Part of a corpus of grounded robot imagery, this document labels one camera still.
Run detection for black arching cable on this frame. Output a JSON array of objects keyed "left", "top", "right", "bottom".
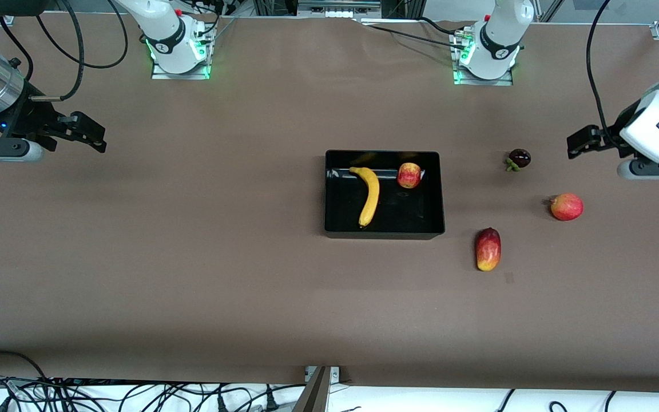
[{"left": 0, "top": 350, "right": 51, "bottom": 383}]

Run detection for grey rail with white connectors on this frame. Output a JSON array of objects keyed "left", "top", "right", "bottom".
[{"left": 298, "top": 0, "right": 382, "bottom": 19}]

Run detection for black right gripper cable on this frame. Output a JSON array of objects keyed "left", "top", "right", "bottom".
[{"left": 30, "top": 0, "right": 86, "bottom": 102}]

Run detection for black looping cable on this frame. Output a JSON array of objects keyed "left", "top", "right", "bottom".
[{"left": 36, "top": 0, "right": 129, "bottom": 70}]

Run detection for metal table edge bracket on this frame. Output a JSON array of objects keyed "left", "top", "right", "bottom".
[{"left": 292, "top": 365, "right": 342, "bottom": 412}]

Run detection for black plastic box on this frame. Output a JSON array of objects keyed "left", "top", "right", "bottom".
[{"left": 324, "top": 150, "right": 446, "bottom": 240}]

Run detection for black thin cable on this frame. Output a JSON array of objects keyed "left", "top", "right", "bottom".
[{"left": 0, "top": 15, "right": 34, "bottom": 82}]

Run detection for yellow banana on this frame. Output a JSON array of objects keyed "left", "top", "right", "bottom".
[{"left": 349, "top": 166, "right": 381, "bottom": 229}]

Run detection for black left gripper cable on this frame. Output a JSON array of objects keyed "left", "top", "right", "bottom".
[{"left": 585, "top": 0, "right": 623, "bottom": 147}]

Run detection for dark purple mangosteen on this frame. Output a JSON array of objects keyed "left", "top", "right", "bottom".
[{"left": 505, "top": 148, "right": 532, "bottom": 172}]

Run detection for red yellow mango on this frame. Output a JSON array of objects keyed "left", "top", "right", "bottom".
[{"left": 475, "top": 227, "right": 502, "bottom": 272}]

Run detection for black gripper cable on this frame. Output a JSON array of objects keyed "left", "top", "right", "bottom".
[
  {"left": 585, "top": 0, "right": 623, "bottom": 147},
  {"left": 30, "top": 0, "right": 86, "bottom": 102}
]

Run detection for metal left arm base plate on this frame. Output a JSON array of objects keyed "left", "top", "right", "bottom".
[{"left": 451, "top": 30, "right": 515, "bottom": 87}]

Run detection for red yellow apple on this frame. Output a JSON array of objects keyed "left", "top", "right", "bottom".
[{"left": 396, "top": 163, "right": 423, "bottom": 190}]

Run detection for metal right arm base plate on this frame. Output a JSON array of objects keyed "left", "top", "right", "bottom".
[{"left": 151, "top": 31, "right": 212, "bottom": 81}]

